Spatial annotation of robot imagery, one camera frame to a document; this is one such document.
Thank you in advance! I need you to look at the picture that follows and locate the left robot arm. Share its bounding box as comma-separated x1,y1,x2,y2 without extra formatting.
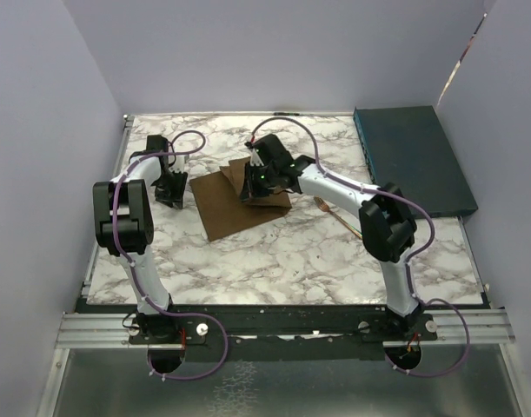
92,135,188,344

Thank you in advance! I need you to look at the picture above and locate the aluminium rail frame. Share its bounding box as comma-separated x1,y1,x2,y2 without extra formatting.
56,309,515,350

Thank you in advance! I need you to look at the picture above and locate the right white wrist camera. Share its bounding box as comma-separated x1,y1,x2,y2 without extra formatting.
249,148,264,167

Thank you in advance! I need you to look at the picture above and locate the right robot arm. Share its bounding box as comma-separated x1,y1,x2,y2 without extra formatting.
239,134,421,340

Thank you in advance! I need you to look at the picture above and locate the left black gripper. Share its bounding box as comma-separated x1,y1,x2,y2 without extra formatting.
154,168,188,208

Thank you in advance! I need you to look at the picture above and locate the copper iridescent fork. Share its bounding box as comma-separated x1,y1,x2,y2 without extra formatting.
314,196,362,240

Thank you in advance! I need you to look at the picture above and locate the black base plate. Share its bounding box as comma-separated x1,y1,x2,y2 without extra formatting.
73,303,440,361

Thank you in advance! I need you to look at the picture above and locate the brown cloth napkin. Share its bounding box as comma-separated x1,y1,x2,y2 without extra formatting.
189,157,292,242

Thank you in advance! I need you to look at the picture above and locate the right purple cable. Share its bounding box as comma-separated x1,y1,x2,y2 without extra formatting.
245,116,473,379

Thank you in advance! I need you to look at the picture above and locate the dark teal flat box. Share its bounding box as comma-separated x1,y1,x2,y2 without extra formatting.
353,105,478,218

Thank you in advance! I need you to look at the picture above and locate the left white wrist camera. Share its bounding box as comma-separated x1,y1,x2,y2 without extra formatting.
169,155,189,173

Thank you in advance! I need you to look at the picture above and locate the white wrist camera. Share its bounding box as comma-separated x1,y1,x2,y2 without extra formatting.
249,148,264,167
169,155,189,173

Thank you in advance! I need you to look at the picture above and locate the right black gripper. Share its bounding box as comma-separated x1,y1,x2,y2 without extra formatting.
239,162,277,202

